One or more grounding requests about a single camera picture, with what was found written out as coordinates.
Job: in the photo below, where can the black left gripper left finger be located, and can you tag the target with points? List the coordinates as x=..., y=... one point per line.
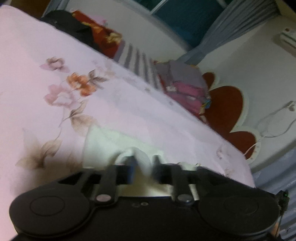
x=106, y=181

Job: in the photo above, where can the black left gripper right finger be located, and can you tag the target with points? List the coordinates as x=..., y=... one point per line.
x=179, y=180

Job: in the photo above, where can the cream white towel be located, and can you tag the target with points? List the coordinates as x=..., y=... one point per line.
x=104, y=147

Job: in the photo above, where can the folded grey pink clothes stack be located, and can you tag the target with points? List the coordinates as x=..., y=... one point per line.
x=185, y=85

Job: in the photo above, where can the red heart-shaped headboard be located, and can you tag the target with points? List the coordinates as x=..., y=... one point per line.
x=226, y=116

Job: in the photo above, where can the pink floral bed sheet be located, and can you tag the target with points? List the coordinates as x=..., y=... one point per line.
x=53, y=88

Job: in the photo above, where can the grey white striped cloth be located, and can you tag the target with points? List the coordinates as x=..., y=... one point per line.
x=138, y=62

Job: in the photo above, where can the red orange floral cloth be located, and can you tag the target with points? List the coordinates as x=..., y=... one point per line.
x=107, y=39

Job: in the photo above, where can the white framed window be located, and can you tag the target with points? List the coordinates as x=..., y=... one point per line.
x=190, y=19

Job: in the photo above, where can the black garment on bed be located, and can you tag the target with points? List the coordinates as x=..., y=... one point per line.
x=65, y=22

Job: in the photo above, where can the grey curtain right side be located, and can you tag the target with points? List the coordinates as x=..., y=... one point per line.
x=237, y=19

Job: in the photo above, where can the white air conditioner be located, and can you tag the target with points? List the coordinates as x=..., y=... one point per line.
x=287, y=38

